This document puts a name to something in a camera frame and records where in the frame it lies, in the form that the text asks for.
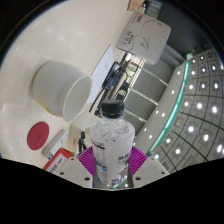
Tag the red and white carton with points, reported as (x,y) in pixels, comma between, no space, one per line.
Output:
(58,161)

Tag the clear black-capped drink bottle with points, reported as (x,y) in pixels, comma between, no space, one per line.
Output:
(111,140)

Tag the small black clip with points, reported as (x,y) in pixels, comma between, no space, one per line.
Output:
(82,141)

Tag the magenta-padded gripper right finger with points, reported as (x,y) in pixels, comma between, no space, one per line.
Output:
(150,170)

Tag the flat round red coaster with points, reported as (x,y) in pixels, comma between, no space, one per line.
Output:
(38,135)

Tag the white paper sheet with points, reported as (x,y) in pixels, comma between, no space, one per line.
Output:
(101,71)

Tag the small white carton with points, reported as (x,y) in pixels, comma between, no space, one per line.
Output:
(55,145)

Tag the white paper cup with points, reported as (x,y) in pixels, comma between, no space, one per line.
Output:
(60,88)

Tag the ceiling lights group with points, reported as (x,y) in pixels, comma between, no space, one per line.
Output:
(200,110)

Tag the white square box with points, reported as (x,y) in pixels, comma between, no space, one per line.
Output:
(143,35)

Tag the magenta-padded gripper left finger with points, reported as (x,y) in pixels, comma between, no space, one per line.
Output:
(74,170)

